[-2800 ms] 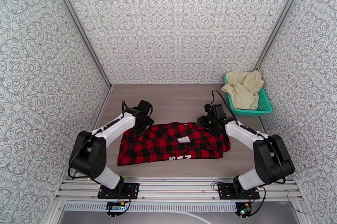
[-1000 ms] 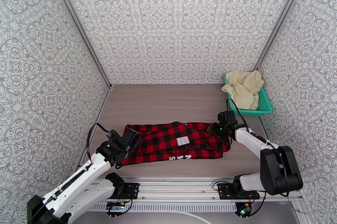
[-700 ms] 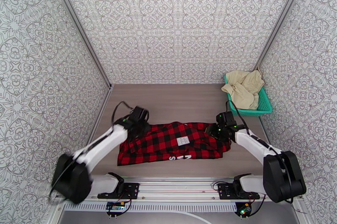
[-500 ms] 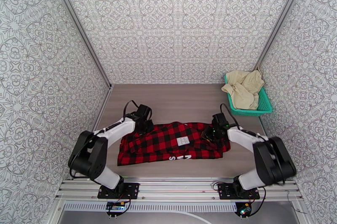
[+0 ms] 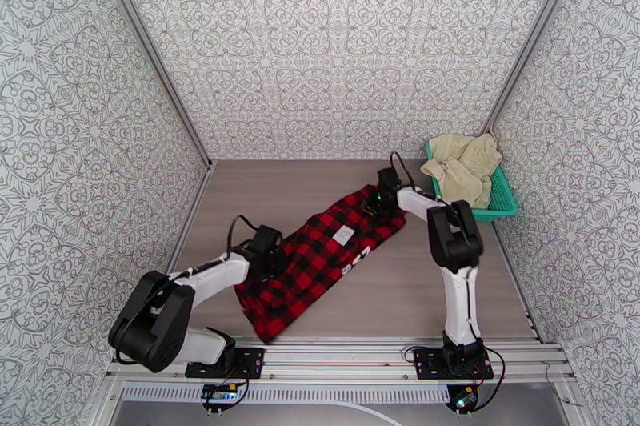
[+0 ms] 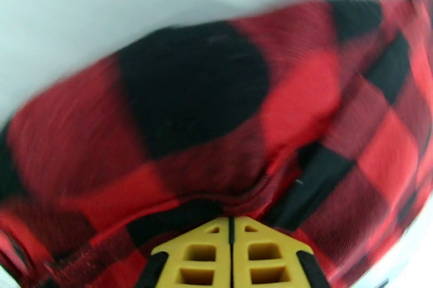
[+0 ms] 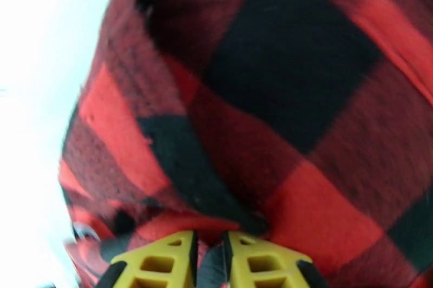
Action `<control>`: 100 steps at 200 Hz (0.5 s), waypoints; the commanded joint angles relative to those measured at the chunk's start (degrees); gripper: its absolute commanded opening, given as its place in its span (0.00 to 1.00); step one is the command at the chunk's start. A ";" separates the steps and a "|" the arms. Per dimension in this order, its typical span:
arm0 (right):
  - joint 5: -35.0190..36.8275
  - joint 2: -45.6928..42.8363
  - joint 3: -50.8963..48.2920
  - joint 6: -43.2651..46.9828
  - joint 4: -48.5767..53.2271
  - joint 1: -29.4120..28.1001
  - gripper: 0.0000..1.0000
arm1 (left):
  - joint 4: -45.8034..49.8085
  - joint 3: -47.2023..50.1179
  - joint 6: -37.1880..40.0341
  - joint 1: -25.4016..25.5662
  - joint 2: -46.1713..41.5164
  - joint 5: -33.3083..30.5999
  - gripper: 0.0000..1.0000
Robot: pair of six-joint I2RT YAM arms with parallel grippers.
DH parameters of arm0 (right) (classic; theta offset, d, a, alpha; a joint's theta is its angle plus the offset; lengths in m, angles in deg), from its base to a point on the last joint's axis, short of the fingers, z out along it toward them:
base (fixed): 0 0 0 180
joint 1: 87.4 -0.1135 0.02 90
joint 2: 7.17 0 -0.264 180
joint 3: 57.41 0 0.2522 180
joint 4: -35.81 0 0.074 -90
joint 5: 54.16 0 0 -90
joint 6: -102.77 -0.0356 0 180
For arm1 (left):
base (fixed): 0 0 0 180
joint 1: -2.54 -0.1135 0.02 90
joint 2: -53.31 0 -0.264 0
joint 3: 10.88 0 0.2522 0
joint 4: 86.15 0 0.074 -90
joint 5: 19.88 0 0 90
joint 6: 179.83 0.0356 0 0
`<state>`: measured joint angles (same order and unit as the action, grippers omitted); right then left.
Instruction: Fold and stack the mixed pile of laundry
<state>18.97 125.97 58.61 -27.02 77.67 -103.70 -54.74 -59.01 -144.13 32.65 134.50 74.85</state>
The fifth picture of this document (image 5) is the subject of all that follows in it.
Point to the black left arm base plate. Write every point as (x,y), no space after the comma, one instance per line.
(250,362)

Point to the aluminium table side rail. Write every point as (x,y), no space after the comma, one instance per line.
(187,219)
(517,284)

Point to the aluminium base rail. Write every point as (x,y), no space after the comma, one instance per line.
(340,357)

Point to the small round circuit board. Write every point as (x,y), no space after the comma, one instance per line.
(462,400)

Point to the cream fabric garment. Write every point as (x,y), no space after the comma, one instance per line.
(465,164)

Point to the red black plaid garment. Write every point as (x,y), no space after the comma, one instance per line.
(310,269)

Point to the aluminium frame post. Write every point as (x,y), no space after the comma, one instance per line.
(530,39)
(150,49)

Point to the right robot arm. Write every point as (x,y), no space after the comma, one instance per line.
(460,299)

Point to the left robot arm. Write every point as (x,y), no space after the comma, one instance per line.
(150,324)

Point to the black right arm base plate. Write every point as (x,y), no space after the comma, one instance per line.
(430,364)

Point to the small rectangular circuit board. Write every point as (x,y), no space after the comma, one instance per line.
(219,392)

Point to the teal plastic mesh basket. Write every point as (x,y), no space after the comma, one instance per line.
(502,197)

